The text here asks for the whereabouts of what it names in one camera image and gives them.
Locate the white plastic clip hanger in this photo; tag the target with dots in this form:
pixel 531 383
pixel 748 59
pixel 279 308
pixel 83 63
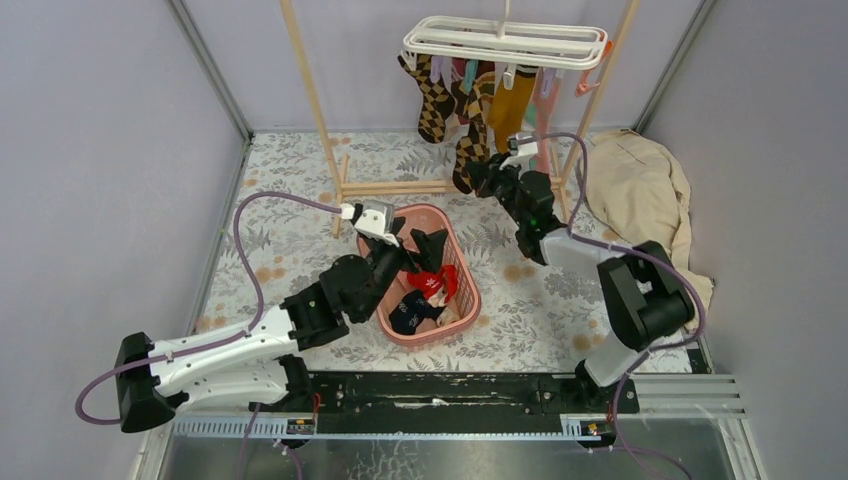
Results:
pixel 564 47

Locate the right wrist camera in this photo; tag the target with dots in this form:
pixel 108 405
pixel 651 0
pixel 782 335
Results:
pixel 523 148

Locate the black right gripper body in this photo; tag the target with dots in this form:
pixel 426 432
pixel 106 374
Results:
pixel 503 184

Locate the brown argyle sock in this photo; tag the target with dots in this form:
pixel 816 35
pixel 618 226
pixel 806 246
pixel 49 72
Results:
pixel 437 103
pixel 474 145

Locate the pink green patterned sock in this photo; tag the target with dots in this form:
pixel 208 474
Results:
pixel 544 102

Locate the beige cloth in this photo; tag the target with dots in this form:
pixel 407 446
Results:
pixel 639 190

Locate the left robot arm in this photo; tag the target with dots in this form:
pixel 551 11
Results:
pixel 259 362

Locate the mustard yellow sock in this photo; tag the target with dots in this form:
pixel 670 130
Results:
pixel 509 105

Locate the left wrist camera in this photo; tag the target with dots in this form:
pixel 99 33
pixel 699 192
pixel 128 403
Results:
pixel 372 219

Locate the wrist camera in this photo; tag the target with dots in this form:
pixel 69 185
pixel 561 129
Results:
pixel 372 219
pixel 523 148

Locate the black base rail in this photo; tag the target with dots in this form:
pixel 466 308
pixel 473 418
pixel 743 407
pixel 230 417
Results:
pixel 371 403

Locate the red snowflake sock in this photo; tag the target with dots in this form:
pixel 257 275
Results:
pixel 437 288

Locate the navy sock red cuff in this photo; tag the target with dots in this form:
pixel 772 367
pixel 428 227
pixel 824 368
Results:
pixel 414 311

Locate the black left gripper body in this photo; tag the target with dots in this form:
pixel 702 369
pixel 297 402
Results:
pixel 386 262

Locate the pink clothes peg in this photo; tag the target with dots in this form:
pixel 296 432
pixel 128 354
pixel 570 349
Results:
pixel 585 85

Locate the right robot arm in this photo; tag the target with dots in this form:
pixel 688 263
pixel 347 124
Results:
pixel 644 296

